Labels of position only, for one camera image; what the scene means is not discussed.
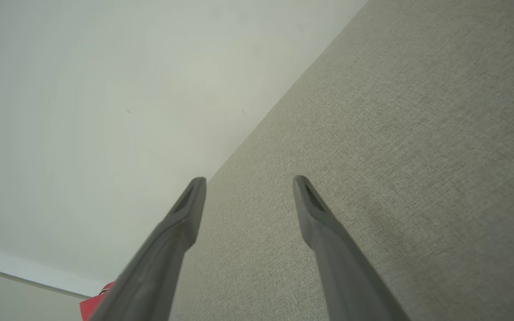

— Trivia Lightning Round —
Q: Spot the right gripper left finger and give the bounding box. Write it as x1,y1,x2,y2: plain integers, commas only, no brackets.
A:
88,177,207,321

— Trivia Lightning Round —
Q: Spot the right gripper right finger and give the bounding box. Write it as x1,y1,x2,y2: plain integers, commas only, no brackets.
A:
293,175,411,321

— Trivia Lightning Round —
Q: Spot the red jersey with white trim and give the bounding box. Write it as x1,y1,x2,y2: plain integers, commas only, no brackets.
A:
79,282,116,321

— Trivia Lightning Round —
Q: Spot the white baseboard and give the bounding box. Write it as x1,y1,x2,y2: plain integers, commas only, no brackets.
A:
0,243,106,298

